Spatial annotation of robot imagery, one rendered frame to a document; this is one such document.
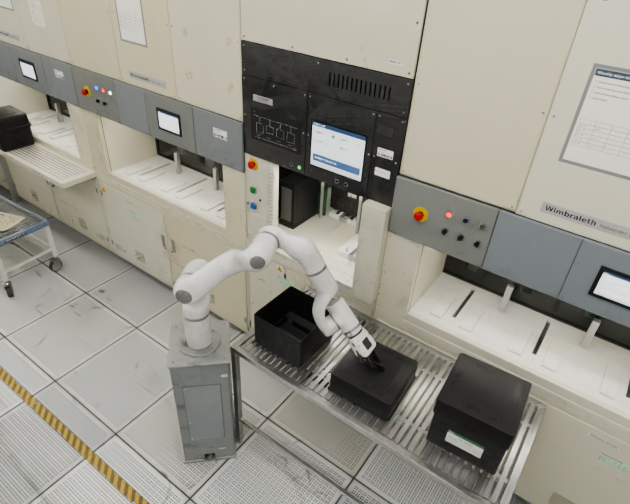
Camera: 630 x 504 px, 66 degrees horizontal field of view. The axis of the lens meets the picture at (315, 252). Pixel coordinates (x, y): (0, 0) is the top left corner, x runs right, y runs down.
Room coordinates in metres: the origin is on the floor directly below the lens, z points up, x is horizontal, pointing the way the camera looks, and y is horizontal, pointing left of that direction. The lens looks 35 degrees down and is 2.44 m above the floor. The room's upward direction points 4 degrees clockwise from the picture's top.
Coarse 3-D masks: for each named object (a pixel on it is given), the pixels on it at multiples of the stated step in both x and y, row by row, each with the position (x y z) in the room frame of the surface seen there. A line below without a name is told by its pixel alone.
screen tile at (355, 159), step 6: (342, 138) 2.03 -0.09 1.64; (348, 138) 2.01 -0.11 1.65; (342, 144) 2.03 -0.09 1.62; (348, 144) 2.01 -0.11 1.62; (354, 144) 1.99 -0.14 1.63; (360, 150) 1.98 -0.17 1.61; (342, 156) 2.02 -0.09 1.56; (348, 156) 2.01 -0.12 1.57; (354, 156) 1.99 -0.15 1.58; (360, 156) 1.97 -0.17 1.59; (354, 162) 1.99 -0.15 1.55; (360, 162) 1.97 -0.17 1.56
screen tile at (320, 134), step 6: (318, 132) 2.10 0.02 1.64; (324, 132) 2.08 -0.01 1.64; (318, 138) 2.10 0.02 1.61; (324, 138) 2.08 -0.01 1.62; (330, 138) 2.06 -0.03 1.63; (336, 138) 2.05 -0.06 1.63; (318, 144) 2.10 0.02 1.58; (330, 144) 2.06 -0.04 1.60; (318, 150) 2.10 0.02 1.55; (324, 150) 2.08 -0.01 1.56; (330, 150) 2.06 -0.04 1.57
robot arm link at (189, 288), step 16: (256, 240) 1.54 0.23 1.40; (272, 240) 1.56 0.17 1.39; (224, 256) 1.56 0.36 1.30; (240, 256) 1.49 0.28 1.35; (256, 256) 1.46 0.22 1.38; (272, 256) 1.50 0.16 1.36; (208, 272) 1.54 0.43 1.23; (224, 272) 1.53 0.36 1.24; (176, 288) 1.51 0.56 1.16; (192, 288) 1.51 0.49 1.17; (208, 288) 1.52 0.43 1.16
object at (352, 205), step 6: (336, 192) 2.64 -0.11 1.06; (342, 192) 2.62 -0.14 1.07; (348, 192) 2.59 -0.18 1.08; (336, 198) 2.64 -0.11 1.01; (342, 198) 2.61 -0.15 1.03; (348, 198) 2.59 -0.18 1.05; (354, 198) 2.57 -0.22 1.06; (366, 198) 2.60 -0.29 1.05; (330, 204) 2.66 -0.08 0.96; (336, 204) 2.63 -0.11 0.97; (342, 204) 2.61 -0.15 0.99; (348, 204) 2.59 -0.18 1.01; (354, 204) 2.56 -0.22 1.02; (342, 210) 2.61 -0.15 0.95; (348, 210) 2.58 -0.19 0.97; (354, 210) 2.56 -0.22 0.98; (354, 216) 2.56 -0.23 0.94
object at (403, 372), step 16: (352, 352) 1.51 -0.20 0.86; (384, 352) 1.52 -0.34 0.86; (336, 368) 1.41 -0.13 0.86; (352, 368) 1.41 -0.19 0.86; (368, 368) 1.42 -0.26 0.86; (384, 368) 1.41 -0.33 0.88; (400, 368) 1.43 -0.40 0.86; (416, 368) 1.46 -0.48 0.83; (336, 384) 1.36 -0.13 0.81; (352, 384) 1.33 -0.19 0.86; (368, 384) 1.33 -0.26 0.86; (384, 384) 1.34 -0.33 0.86; (400, 384) 1.34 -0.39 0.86; (352, 400) 1.32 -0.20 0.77; (368, 400) 1.28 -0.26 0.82; (384, 400) 1.26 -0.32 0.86; (400, 400) 1.34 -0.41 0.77; (384, 416) 1.24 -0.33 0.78
